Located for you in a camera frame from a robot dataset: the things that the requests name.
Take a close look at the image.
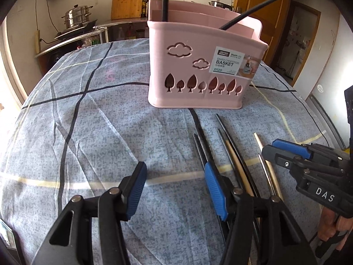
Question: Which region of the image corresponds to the person's right hand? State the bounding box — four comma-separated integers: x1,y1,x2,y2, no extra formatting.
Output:
317,207,353,242

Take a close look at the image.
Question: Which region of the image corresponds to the pink plastic utensil basket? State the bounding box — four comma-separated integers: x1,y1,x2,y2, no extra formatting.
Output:
147,0,269,109

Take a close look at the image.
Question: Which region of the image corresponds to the stainless steel steamer pot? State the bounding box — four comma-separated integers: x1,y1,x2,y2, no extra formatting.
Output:
61,4,93,29

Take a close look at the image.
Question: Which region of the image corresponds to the white refrigerator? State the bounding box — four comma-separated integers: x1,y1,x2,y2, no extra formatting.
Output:
281,17,306,76

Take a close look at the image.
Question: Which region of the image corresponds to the black wok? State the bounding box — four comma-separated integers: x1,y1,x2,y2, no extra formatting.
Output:
54,19,99,40

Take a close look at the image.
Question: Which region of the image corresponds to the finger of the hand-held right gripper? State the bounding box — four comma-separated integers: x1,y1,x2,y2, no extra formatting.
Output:
261,145,331,183
272,139,341,167

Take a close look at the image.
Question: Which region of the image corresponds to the blue checked tablecloth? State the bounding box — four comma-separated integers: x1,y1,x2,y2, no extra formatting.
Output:
0,37,346,265

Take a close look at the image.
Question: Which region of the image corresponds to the electric kettle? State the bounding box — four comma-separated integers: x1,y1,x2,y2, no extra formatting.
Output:
208,1,233,11

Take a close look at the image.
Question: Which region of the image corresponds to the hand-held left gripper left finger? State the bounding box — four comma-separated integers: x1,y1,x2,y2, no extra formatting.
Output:
36,161,148,265

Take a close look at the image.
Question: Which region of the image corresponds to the stainless steel side table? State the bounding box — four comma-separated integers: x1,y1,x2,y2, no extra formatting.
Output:
95,18,149,45

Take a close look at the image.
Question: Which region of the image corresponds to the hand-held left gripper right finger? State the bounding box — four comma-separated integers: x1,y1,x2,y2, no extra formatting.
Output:
205,162,317,265

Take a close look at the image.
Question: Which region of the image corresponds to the bamboo cutting board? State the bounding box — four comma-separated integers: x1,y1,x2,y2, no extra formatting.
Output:
111,0,146,20

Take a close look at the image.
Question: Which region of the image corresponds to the low stove counter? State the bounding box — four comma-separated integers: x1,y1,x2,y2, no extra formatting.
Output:
36,29,109,74

